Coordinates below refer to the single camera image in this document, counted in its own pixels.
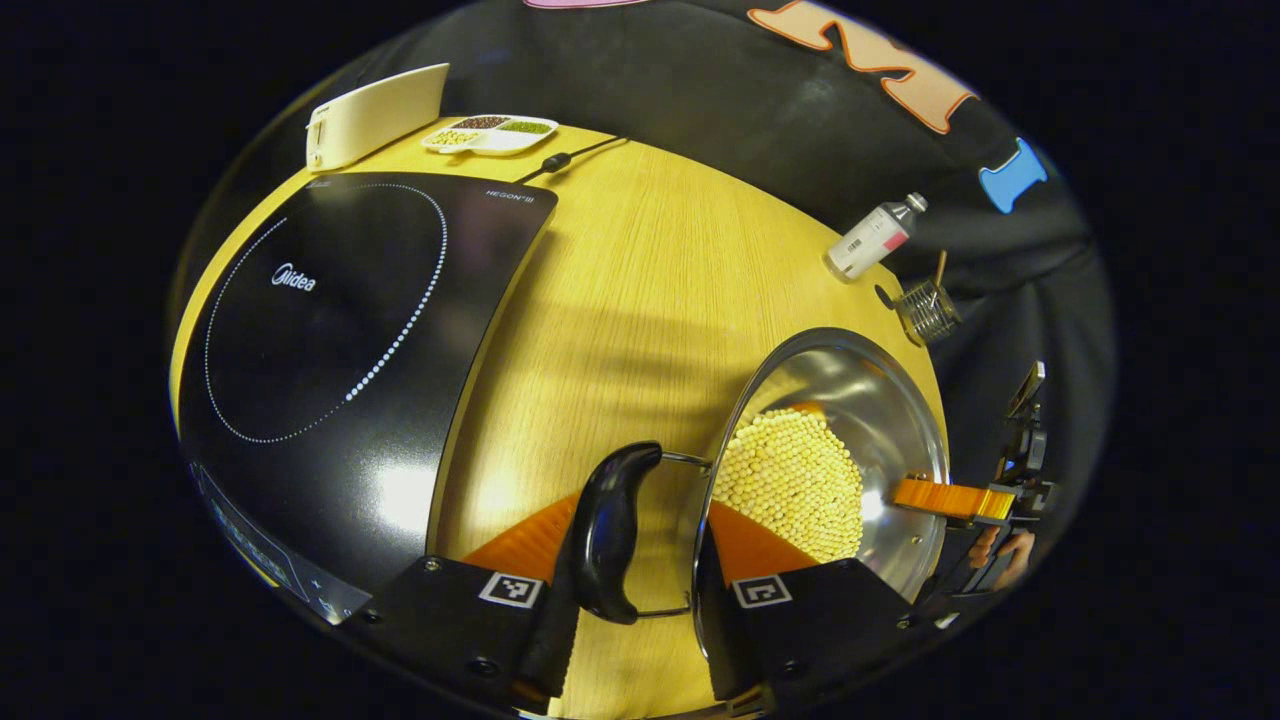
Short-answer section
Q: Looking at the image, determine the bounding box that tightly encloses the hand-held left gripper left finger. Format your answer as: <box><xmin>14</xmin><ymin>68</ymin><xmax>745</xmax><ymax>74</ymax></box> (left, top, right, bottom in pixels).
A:
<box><xmin>345</xmin><ymin>490</ymin><xmax>581</xmax><ymax>713</ymax></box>

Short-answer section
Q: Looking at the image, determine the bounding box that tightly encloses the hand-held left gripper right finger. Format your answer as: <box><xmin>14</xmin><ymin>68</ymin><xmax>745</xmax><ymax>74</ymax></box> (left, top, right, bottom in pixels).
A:
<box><xmin>693</xmin><ymin>500</ymin><xmax>941</xmax><ymax>706</ymax></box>

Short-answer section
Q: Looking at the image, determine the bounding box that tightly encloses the steel pot with black handles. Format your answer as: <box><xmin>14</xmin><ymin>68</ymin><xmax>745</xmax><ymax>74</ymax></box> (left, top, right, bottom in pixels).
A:
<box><xmin>570</xmin><ymin>327</ymin><xmax>951</xmax><ymax>661</ymax></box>

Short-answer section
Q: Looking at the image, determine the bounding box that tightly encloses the black induction cooktop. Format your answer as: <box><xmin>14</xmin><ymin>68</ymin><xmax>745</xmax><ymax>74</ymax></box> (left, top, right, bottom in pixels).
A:
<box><xmin>175</xmin><ymin>172</ymin><xmax>558</xmax><ymax>626</ymax></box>

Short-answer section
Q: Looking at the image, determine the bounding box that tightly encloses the glass holder with wooden stick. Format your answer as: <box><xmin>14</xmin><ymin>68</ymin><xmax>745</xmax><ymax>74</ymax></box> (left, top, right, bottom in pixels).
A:
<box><xmin>893</xmin><ymin>250</ymin><xmax>963</xmax><ymax>348</ymax></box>

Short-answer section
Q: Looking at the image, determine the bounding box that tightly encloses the white sectioned bean dish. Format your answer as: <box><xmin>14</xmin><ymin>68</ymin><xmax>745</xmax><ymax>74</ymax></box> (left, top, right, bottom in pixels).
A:
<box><xmin>421</xmin><ymin>114</ymin><xmax>560</xmax><ymax>158</ymax></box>

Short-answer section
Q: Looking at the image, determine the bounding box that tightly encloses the white toaster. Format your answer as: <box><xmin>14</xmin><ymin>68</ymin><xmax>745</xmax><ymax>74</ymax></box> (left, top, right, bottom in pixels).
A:
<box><xmin>305</xmin><ymin>63</ymin><xmax>451</xmax><ymax>173</ymax></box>

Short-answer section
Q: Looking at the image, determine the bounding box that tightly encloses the black power cable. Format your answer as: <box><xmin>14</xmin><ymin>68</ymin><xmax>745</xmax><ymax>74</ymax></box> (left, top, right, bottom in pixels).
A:
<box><xmin>515</xmin><ymin>136</ymin><xmax>629</xmax><ymax>184</ymax></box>

